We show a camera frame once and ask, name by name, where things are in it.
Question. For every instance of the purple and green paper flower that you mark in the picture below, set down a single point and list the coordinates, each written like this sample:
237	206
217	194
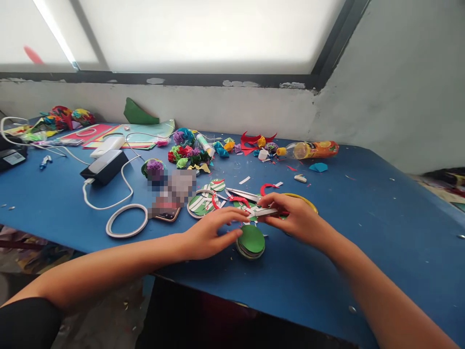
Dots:
155	168

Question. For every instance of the person's right hand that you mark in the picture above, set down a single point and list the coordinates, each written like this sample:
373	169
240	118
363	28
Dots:
298	218

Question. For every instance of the pile of striped green discs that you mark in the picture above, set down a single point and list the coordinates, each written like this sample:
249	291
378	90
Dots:
201	203

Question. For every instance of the silver scissors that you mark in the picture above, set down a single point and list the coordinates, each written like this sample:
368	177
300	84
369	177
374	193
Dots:
244	195

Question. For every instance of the stack of green paper circles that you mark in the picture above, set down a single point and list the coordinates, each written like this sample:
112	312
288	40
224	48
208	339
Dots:
251	243

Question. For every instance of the cluster of multicoloured paper flowers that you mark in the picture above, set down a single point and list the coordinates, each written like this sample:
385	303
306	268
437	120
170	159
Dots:
69	117

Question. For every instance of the black device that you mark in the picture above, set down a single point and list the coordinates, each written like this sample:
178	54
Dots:
11	154

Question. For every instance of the window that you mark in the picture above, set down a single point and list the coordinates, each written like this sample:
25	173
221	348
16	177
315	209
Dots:
203	36

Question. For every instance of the pale green paper sheet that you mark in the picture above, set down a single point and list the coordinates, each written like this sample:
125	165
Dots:
158	128

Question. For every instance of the smartphone with pink case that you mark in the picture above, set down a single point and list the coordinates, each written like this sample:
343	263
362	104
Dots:
168	215

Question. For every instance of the stack of coloured paper sheets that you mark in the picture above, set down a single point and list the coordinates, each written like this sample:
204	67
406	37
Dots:
105	133

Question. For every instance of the white glue stick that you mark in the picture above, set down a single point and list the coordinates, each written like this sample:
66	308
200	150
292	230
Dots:
205	144

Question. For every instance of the black power bank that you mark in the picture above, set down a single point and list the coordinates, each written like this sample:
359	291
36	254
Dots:
105	168

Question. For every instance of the yellow folded paper piece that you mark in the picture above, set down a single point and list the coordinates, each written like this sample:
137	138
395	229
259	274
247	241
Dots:
229	145

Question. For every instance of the blue folded paper piece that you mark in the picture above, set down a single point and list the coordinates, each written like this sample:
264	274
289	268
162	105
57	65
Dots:
221	148

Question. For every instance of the clear plastic packet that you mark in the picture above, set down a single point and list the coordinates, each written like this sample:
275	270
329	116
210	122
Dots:
69	141

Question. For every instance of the white power bank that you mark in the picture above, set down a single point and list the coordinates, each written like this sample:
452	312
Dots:
108	147

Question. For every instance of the person's left hand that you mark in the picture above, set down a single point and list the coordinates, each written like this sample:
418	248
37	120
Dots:
205	236

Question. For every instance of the blue and purple paper flower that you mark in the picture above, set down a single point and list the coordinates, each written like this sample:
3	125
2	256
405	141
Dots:
183	137

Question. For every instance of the cluster of red green flowers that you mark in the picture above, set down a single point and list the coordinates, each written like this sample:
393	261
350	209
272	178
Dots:
187	154

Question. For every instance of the red paper curl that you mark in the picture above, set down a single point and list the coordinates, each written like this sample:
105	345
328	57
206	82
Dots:
268	187

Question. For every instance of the white paper strip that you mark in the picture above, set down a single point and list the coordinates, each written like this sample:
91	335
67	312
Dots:
245	180

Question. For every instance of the yellow paper scrap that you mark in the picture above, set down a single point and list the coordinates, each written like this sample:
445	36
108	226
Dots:
202	168

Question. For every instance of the red paper cutouts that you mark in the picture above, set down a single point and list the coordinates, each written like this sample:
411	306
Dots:
252	141

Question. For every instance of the blue paper fan piece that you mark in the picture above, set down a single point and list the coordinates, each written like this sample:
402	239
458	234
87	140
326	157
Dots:
318	167

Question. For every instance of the green disc with white strips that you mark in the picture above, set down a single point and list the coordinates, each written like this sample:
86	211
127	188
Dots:
262	212

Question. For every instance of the orange juice bottle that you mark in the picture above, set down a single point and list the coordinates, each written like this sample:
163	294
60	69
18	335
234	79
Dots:
314	149

